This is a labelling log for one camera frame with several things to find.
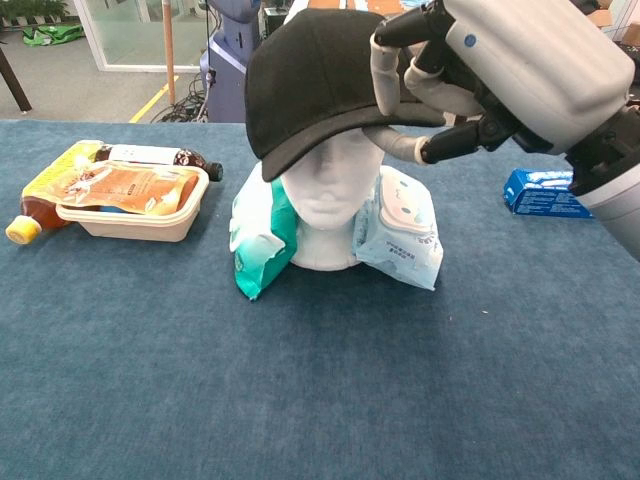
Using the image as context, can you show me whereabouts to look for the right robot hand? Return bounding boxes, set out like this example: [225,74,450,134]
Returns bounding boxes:
[363,0,636,166]

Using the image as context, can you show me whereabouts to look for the black baseball cap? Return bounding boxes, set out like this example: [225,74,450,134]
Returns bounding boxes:
[244,7,447,183]

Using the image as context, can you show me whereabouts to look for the purple white robot base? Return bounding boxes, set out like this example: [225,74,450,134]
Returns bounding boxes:
[199,0,266,124]

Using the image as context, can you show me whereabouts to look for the yellow-label tea bottle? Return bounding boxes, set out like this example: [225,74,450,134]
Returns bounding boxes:
[4,140,105,246]

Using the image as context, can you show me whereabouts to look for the blue cookie box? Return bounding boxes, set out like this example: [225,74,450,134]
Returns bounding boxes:
[502,168,594,218]

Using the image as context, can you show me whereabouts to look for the light blue wet wipes pack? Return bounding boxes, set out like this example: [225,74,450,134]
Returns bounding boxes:
[351,164,445,292]

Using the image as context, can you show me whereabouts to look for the white foam mannequin head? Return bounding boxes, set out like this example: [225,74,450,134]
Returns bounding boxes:
[279,128,385,272]

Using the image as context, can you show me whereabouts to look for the green white wet wipes pack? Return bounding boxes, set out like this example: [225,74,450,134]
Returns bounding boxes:
[229,162,300,302]

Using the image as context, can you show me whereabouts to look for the wooden pole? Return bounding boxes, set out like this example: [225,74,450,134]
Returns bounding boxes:
[162,0,177,106]

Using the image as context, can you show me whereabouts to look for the dark cola bottle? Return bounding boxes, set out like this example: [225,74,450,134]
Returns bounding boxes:
[93,144,224,183]

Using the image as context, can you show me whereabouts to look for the beige plastic food container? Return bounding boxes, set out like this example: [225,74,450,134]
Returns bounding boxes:
[55,167,211,244]

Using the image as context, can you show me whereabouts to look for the orange snack pouch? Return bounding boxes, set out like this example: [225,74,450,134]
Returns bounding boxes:
[51,160,201,217]

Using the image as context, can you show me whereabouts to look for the green bag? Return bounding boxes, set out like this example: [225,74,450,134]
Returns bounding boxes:
[21,23,86,49]

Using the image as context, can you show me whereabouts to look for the dark table leg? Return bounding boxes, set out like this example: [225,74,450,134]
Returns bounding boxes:
[0,45,33,113]

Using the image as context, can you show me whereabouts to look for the black floor cables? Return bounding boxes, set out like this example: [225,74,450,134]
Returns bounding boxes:
[149,74,209,124]

